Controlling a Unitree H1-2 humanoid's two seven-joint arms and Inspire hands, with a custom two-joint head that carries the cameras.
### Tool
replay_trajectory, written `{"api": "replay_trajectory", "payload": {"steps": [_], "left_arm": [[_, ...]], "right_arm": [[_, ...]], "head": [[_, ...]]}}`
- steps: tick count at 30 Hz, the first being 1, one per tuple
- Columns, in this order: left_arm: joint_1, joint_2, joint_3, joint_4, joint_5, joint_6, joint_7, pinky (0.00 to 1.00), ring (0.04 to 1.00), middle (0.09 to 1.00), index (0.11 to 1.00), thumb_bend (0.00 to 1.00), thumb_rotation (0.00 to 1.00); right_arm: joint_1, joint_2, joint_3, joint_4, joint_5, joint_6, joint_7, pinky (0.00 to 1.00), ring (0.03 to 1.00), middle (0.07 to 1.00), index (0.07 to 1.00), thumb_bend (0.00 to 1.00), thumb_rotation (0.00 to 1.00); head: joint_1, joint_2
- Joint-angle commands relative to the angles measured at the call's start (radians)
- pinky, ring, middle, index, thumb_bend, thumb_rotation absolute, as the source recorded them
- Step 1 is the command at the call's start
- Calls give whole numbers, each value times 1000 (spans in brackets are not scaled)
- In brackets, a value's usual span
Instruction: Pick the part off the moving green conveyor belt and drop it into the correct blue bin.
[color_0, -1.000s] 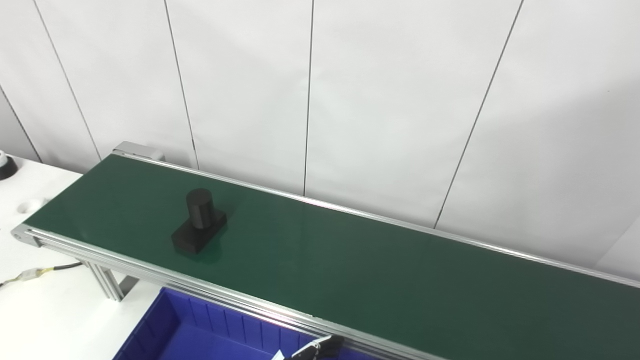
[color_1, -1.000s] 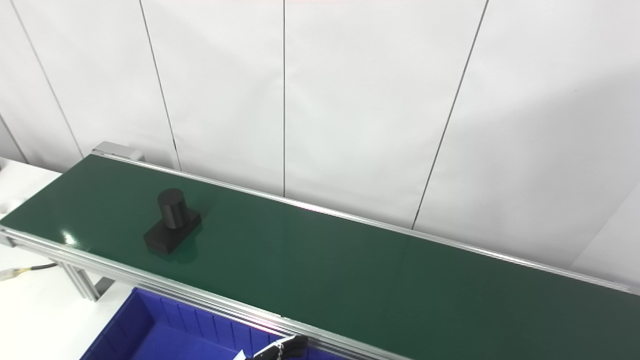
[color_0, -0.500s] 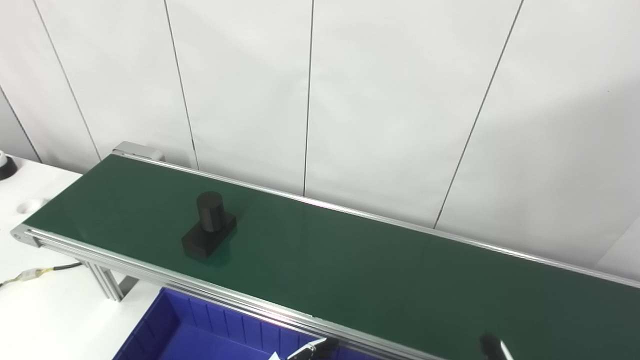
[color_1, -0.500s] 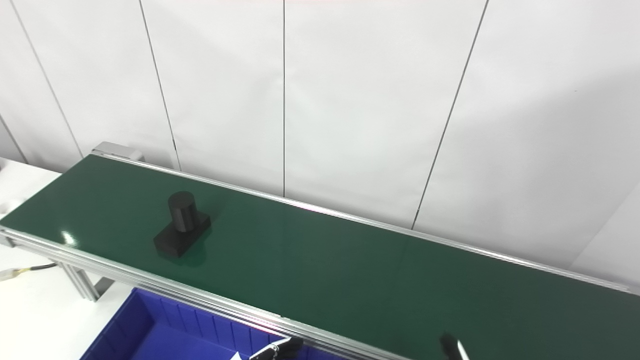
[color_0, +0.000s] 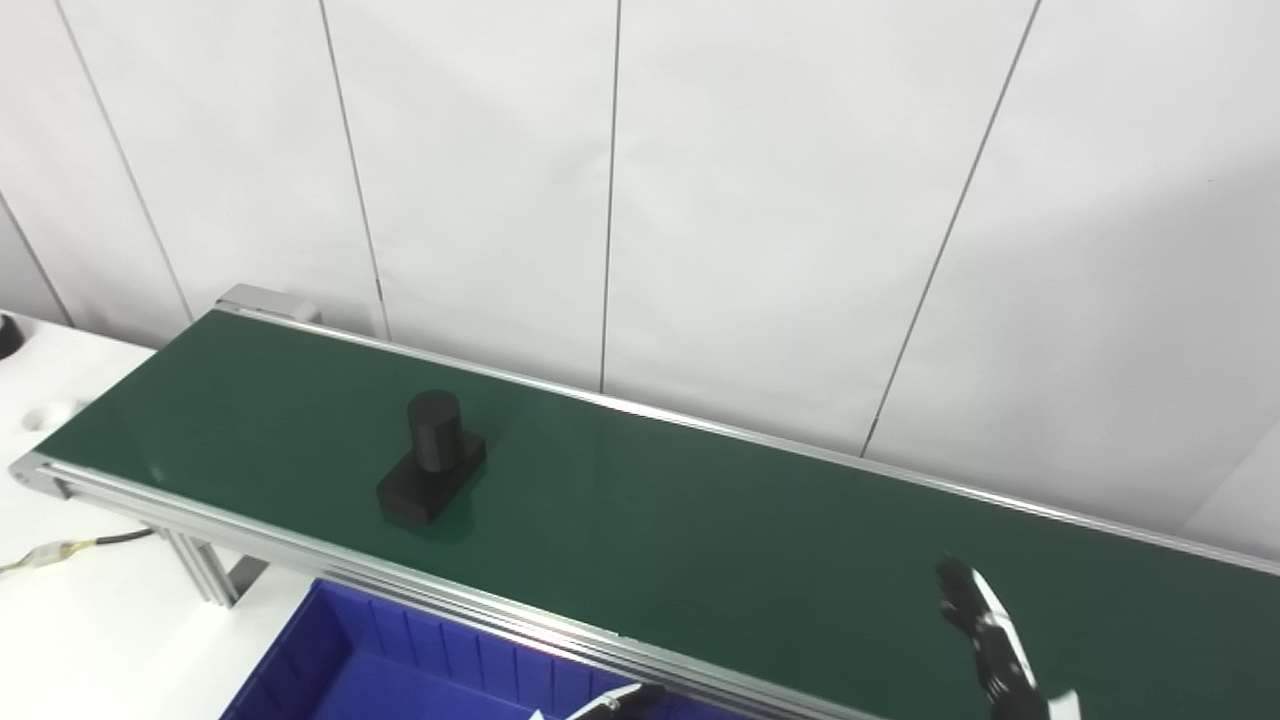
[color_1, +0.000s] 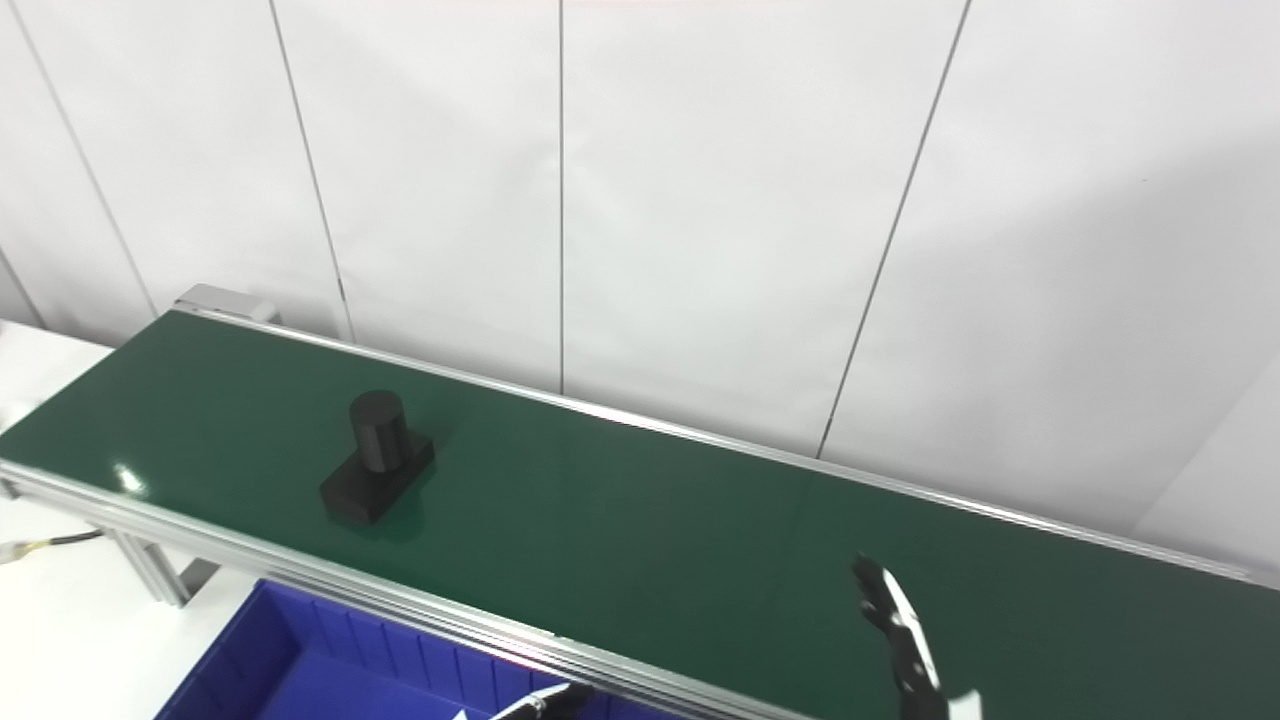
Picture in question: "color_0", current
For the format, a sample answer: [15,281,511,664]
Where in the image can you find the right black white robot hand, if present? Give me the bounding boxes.
[935,555,1081,720]

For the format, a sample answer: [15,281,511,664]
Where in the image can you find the blue bin with white parts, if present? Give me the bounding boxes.
[220,578,761,720]

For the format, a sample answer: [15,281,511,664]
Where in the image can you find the green conveyor belt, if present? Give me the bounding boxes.
[35,310,1280,720]
[10,285,1280,720]

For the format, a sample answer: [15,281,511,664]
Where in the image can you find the black cylinder block part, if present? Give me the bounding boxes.
[376,390,488,528]

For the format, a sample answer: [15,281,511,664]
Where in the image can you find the yellow black cable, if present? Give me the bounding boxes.
[0,528,156,576]

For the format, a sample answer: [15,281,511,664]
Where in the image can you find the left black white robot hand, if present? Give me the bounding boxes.
[565,683,666,720]

